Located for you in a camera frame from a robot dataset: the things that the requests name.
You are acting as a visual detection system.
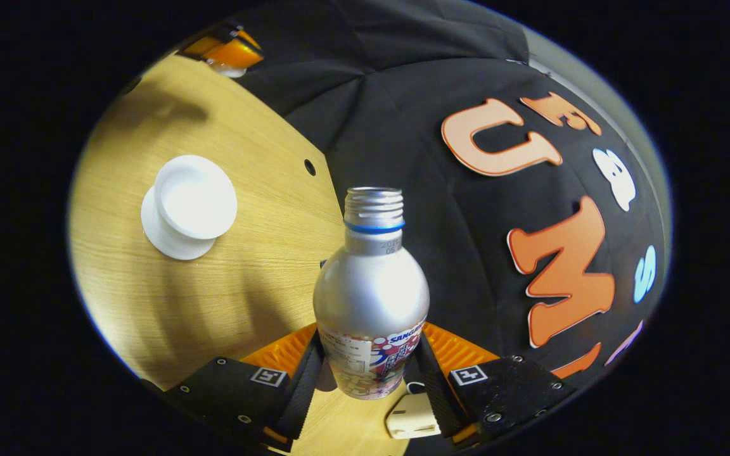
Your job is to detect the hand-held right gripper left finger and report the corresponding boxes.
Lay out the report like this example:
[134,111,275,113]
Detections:
[162,323,326,453]

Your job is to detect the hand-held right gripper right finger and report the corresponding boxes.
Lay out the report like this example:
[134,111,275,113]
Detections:
[413,322,579,448]

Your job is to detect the silver water bottle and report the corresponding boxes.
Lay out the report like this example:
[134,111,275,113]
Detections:
[312,186,431,401]

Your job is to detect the white tabletop container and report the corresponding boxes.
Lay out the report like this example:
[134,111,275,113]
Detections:
[385,383,442,440]

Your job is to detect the black backdrop cloth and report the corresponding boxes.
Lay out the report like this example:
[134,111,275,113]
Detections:
[232,0,671,393]

